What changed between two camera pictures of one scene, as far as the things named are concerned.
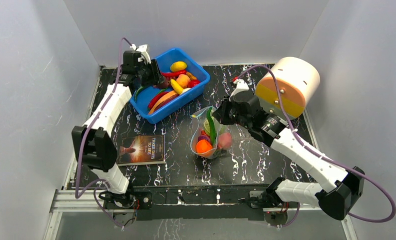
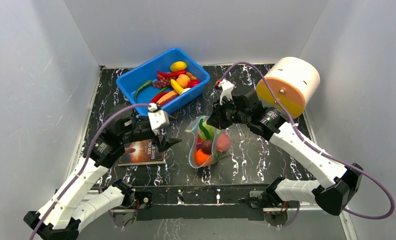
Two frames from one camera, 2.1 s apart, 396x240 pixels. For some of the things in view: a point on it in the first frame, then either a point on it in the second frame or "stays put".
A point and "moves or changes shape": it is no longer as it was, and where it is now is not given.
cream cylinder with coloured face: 298,79 stays put
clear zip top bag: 211,138 moves or changes shape
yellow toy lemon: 178,66 stays put
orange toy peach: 183,80 stays put
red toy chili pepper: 174,73 stays put
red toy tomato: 193,83 stays put
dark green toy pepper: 138,90 stays put
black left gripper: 157,79 -> 165,142
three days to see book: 141,150 stays put
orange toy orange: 202,145 -> 200,156
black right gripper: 224,112 stays put
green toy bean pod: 213,133 -> 205,131
